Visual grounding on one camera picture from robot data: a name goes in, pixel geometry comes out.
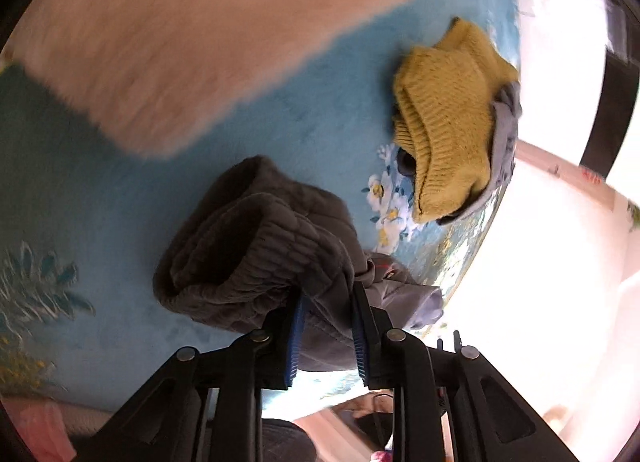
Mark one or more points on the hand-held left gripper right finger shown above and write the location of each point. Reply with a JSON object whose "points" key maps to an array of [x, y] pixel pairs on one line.
{"points": [[361, 342]]}

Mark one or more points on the grey folded garment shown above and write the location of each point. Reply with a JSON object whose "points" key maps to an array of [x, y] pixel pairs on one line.
{"points": [[502, 142]]}

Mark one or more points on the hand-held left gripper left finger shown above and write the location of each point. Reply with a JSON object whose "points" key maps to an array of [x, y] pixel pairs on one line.
{"points": [[295, 342]]}

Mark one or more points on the yellow knitted sweater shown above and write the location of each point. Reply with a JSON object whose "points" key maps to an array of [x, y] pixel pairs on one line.
{"points": [[445, 112]]}

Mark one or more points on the blue floral bed sheet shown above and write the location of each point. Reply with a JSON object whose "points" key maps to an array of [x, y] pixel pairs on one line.
{"points": [[150, 202]]}

